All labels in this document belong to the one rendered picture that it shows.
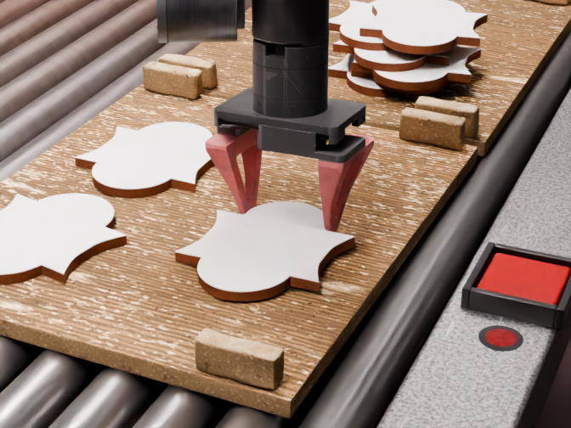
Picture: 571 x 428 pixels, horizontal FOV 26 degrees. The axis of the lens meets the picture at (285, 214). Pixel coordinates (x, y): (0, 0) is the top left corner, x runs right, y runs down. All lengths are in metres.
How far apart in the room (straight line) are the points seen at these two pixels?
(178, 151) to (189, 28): 0.22
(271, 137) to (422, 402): 0.23
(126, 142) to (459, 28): 0.35
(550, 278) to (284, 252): 0.20
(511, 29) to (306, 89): 0.54
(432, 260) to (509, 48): 0.43
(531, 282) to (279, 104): 0.23
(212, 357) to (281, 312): 0.09
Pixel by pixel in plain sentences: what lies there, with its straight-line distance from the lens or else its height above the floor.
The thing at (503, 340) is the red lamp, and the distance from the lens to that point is 0.90.
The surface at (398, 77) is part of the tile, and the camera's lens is 1.19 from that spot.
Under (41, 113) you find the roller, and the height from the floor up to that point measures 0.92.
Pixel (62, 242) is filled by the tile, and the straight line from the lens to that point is 0.96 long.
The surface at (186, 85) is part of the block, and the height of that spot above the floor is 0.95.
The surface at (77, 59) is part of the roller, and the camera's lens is 1.39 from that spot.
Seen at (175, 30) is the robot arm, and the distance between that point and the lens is 0.90.
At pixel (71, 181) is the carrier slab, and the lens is 1.07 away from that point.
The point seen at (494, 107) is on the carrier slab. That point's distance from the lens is 1.21.
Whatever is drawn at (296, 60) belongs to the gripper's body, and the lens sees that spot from 0.90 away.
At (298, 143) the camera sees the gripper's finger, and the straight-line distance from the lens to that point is 0.91.
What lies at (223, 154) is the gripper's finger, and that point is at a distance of 0.94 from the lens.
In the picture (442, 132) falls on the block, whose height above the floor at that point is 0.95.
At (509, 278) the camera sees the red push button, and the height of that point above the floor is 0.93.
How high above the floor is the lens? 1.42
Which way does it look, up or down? 29 degrees down
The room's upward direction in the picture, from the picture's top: straight up
